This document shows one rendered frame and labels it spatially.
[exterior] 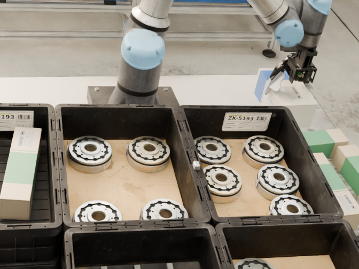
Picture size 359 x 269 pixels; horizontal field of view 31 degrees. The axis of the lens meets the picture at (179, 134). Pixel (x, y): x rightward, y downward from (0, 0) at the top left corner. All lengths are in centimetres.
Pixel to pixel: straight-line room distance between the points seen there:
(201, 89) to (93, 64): 140
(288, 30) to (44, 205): 76
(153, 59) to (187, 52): 192
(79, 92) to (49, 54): 149
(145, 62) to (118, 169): 33
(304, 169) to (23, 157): 66
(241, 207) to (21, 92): 81
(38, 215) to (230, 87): 94
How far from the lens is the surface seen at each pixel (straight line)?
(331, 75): 379
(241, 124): 168
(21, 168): 145
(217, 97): 208
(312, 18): 188
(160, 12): 183
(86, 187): 150
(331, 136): 195
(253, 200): 155
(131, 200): 148
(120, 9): 338
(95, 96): 192
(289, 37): 173
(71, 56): 348
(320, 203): 152
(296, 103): 199
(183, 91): 208
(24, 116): 157
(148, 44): 175
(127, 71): 176
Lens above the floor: 187
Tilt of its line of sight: 38 degrees down
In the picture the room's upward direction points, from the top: 11 degrees clockwise
